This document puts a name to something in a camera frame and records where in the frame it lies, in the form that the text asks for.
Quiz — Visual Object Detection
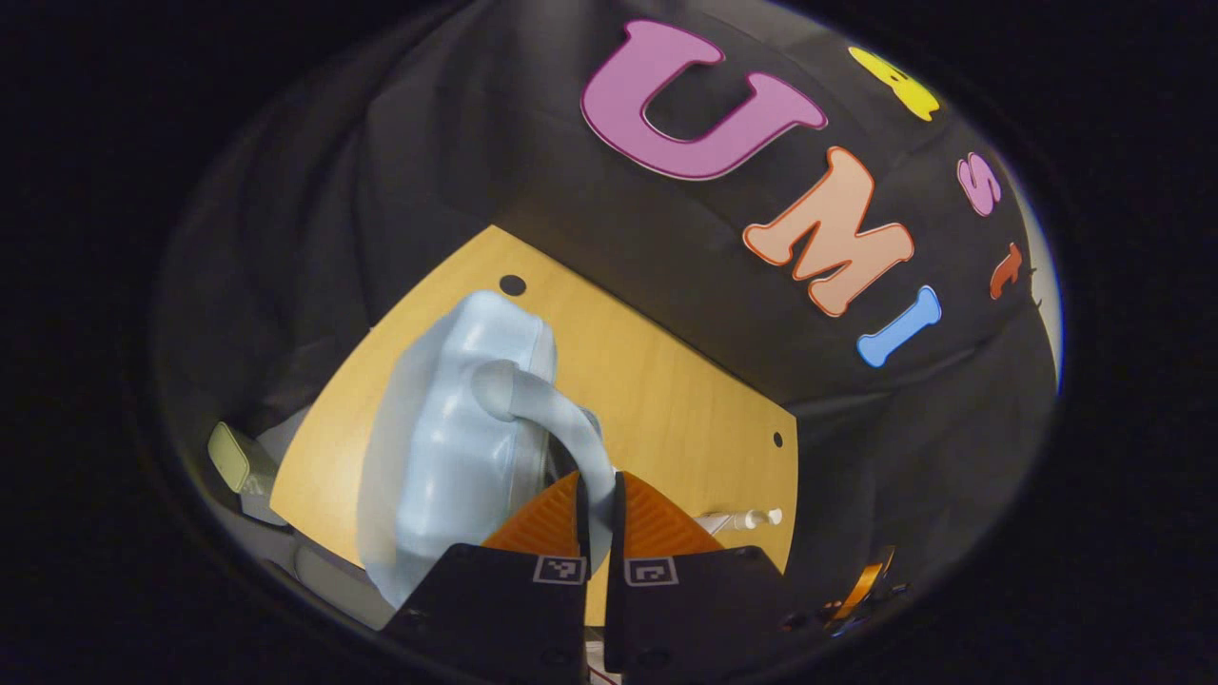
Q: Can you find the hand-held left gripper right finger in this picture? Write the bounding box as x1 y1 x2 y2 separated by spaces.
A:
604 471 819 678

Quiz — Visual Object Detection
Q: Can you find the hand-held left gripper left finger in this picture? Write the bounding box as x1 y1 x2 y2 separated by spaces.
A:
381 471 593 685

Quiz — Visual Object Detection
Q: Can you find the white skin care tube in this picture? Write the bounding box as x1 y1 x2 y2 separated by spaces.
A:
695 507 783 535

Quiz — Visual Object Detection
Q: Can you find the pale green object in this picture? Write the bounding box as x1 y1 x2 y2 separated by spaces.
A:
207 421 253 494

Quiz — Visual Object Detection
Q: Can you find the black backdrop cloth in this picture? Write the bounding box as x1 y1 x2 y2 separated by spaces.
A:
152 0 1062 610

